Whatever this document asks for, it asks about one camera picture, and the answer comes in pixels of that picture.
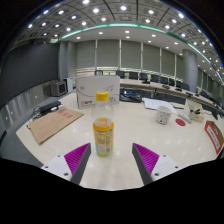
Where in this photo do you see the group of ceiling lights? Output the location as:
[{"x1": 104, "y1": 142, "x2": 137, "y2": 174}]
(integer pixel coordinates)
[{"x1": 26, "y1": 0, "x2": 224, "y2": 79}]

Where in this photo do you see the grey box monitor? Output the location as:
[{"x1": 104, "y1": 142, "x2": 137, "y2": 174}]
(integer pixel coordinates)
[{"x1": 49, "y1": 80, "x2": 68, "y2": 98}]

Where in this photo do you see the flat black device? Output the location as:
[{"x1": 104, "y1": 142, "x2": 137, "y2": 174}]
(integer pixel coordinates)
[{"x1": 38, "y1": 100, "x2": 63, "y2": 114}]

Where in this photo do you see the white patterned cup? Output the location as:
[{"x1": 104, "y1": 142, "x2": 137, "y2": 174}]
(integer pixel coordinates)
[{"x1": 155, "y1": 105, "x2": 173, "y2": 126}]

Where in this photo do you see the yellow-capped orange drink bottle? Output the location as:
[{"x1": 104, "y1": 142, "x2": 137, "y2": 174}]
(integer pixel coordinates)
[{"x1": 91, "y1": 90, "x2": 115, "y2": 158}]

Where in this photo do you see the flat round red coaster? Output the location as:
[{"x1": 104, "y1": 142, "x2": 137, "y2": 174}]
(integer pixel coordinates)
[{"x1": 175, "y1": 118, "x2": 187, "y2": 127}]

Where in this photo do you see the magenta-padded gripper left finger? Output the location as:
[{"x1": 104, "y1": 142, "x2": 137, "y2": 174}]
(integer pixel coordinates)
[{"x1": 40, "y1": 142, "x2": 92, "y2": 186}]

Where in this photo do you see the long curved conference desk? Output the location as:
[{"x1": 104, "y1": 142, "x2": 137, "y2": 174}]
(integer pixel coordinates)
[{"x1": 119, "y1": 78, "x2": 224, "y2": 113}]

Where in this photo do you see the cardboard box with red label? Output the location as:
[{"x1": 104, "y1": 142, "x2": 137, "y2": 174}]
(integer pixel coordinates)
[{"x1": 204, "y1": 119, "x2": 224, "y2": 155}]

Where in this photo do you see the small white pack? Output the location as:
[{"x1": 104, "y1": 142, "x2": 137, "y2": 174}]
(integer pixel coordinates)
[{"x1": 177, "y1": 112, "x2": 194, "y2": 124}]

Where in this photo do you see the row of black office chairs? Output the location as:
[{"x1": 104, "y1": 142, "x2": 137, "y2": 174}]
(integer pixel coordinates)
[{"x1": 94, "y1": 69, "x2": 201, "y2": 94}]

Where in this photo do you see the white desk organizer tray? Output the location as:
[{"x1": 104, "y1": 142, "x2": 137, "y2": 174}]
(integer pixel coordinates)
[{"x1": 184, "y1": 99, "x2": 205, "y2": 123}]

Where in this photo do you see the white printed paper sheet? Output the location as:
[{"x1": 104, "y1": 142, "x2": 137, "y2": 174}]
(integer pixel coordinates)
[{"x1": 142, "y1": 97, "x2": 178, "y2": 114}]

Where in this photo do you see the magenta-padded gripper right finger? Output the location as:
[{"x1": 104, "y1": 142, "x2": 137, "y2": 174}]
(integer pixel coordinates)
[{"x1": 131, "y1": 142, "x2": 184, "y2": 187}]

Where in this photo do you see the large white carton box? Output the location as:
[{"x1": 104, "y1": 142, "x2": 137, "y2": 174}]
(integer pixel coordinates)
[{"x1": 75, "y1": 75, "x2": 121, "y2": 110}]

